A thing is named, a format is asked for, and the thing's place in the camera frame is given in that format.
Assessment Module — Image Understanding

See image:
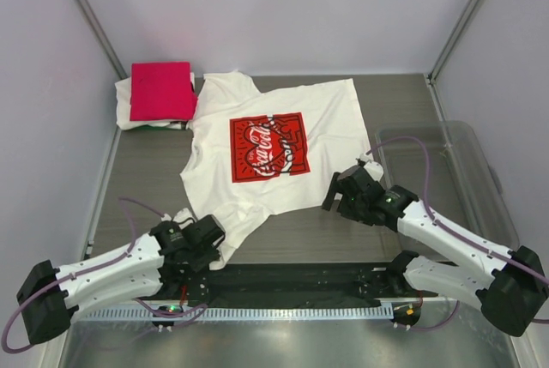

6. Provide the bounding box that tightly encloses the aluminium front rail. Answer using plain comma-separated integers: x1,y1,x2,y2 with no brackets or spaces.
51,268,522,305

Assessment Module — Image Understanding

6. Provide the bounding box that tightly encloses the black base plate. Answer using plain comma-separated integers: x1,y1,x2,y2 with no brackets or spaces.
144,262,417,303

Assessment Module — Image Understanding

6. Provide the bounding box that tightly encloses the white slotted cable duct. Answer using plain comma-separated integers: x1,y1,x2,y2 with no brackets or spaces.
83,303,394,323

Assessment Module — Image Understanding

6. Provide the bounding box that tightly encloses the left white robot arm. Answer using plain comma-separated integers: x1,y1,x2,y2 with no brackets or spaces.
16,215,226,345

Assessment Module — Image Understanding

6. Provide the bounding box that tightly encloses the folded green t-shirt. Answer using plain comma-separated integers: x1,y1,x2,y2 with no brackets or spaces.
131,121,188,130

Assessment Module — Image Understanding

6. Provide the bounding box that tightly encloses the right aluminium frame post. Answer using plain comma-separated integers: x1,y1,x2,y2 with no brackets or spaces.
425,0,484,86

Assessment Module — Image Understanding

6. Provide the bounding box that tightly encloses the left aluminium frame post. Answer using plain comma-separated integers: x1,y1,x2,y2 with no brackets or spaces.
74,0,128,79

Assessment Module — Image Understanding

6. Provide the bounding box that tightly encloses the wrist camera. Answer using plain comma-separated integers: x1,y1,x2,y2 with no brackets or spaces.
161,208,196,227
358,155,384,182

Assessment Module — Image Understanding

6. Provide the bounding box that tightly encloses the aluminium frame post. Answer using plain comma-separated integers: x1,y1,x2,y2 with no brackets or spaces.
425,0,484,86
74,0,128,79

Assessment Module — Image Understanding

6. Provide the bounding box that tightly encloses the clear plastic bin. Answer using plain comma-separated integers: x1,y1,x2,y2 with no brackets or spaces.
375,121,520,250

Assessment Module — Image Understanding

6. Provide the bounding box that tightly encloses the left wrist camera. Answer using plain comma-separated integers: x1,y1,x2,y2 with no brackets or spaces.
161,208,196,227

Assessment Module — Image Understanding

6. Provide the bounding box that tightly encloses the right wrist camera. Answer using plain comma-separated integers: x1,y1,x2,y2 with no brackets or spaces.
358,155,384,182

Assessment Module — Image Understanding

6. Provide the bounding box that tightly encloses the folded white t-shirt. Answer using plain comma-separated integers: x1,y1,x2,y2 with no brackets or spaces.
115,72,195,130

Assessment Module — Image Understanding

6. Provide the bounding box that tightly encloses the white Coca-Cola t-shirt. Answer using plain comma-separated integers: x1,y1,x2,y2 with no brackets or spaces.
181,71,370,270

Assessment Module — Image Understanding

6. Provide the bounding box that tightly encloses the folded pink t-shirt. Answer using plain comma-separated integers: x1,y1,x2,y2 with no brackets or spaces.
130,62,197,122

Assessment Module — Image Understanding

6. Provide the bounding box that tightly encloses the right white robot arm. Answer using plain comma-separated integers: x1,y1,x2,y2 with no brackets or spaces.
322,165,548,337

